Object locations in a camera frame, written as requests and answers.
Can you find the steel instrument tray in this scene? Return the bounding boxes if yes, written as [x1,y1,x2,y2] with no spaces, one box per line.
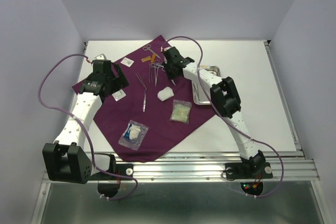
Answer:
[192,65,221,105]

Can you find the steel tweezers pair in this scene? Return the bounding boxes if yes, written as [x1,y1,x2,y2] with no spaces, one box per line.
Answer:
[193,83,202,103]

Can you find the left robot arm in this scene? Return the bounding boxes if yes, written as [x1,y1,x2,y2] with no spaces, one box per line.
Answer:
[43,55,129,184]

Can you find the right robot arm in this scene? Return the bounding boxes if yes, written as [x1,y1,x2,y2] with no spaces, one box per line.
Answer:
[162,47,266,177]

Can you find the white sterile pouch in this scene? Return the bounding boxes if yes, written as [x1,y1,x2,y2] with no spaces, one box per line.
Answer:
[112,90,126,101]

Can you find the steel hemostat forceps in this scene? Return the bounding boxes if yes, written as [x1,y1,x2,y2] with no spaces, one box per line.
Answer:
[149,60,165,86]

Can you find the long steel forceps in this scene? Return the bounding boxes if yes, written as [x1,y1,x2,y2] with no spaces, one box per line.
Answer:
[135,73,147,91]

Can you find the small white label packet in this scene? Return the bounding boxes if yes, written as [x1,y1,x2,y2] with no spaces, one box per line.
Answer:
[121,57,134,67]

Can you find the white folded gauze pad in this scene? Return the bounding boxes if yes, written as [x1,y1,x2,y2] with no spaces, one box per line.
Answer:
[157,87,174,101]

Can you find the small steel scissors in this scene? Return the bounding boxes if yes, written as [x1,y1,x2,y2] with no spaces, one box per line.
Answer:
[143,44,161,59]

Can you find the purple cloth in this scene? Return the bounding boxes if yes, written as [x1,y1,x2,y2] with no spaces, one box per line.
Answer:
[86,41,228,162]

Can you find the green-white sealed packet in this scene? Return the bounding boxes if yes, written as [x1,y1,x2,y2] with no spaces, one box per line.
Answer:
[170,100,192,124]

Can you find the blue-white gauze packet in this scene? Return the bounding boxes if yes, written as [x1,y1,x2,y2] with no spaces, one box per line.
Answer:
[118,120,149,151]

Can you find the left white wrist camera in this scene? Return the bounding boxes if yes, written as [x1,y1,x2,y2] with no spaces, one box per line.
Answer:
[94,54,107,60]

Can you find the steel scalpel handle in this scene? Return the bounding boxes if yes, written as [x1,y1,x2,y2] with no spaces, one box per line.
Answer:
[142,89,146,113]

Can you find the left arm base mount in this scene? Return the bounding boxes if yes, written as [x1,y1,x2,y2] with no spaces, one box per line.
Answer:
[88,153,138,201]

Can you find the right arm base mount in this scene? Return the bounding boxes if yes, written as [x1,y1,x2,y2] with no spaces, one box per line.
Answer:
[221,151,273,197]

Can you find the aluminium front rail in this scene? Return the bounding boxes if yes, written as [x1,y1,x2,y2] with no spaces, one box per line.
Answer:
[41,152,321,183]

